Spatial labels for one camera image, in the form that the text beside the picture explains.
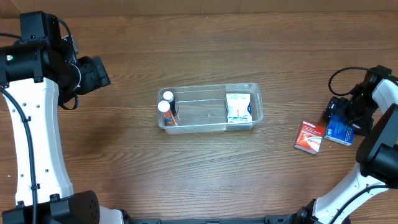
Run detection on red and white box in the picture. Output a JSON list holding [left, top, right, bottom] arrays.
[[294, 120, 325, 154]]

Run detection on orange tube white cap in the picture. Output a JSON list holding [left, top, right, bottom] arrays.
[[157, 100, 176, 126]]

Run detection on black bottle white cap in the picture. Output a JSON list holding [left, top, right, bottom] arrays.
[[162, 91, 177, 116]]

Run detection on white and blue box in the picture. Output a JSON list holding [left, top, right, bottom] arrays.
[[226, 93, 252, 123]]

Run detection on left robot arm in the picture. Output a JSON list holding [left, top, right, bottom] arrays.
[[1, 11, 129, 223]]

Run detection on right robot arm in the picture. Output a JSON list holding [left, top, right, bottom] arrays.
[[284, 65, 397, 223]]

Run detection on clear plastic container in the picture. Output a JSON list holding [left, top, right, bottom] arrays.
[[157, 83, 264, 134]]

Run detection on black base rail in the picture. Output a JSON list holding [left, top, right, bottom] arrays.
[[124, 213, 312, 224]]

